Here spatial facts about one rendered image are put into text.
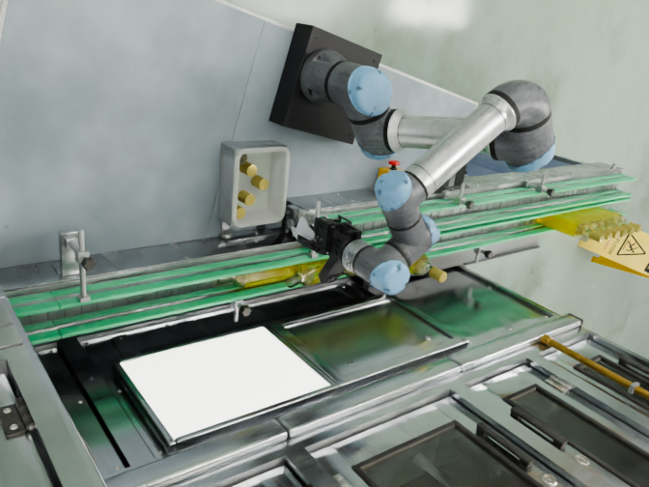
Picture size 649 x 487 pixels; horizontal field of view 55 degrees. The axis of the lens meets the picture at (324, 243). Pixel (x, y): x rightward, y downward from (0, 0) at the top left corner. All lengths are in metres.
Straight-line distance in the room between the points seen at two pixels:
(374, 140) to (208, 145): 0.45
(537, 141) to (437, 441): 0.72
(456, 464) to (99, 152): 1.10
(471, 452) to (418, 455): 0.13
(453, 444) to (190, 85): 1.09
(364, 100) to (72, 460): 1.12
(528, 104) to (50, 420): 1.10
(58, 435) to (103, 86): 0.97
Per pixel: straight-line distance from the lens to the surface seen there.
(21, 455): 0.83
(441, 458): 1.45
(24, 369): 0.94
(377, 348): 1.70
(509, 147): 1.52
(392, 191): 1.23
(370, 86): 1.61
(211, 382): 1.50
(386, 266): 1.30
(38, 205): 1.62
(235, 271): 1.65
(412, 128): 1.64
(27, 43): 1.54
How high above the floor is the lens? 2.25
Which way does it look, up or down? 46 degrees down
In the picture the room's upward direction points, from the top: 121 degrees clockwise
